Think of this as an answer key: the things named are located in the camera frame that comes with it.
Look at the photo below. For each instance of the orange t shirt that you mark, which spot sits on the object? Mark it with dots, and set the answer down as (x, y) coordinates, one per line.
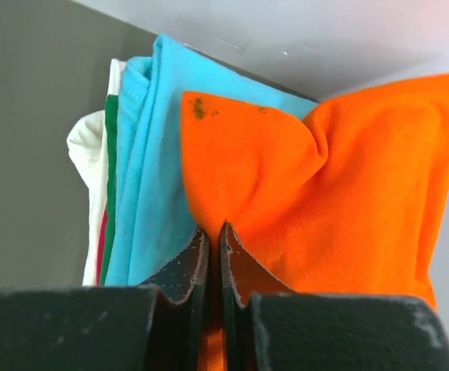
(346, 200)

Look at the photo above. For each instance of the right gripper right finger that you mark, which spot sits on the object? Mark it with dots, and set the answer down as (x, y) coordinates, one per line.
(268, 326)

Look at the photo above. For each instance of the folded white t shirt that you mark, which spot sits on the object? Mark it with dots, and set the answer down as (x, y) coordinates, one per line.
(87, 149)

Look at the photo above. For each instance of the folded cyan t shirt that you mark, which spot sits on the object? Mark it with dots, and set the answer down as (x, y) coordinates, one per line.
(153, 223)

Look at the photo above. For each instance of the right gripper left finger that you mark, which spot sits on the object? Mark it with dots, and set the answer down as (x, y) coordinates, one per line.
(156, 325)

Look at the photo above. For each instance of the folded green t shirt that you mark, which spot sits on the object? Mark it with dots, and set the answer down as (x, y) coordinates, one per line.
(111, 109)

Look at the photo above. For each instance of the folded red t shirt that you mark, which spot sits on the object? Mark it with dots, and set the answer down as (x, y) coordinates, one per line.
(100, 249)

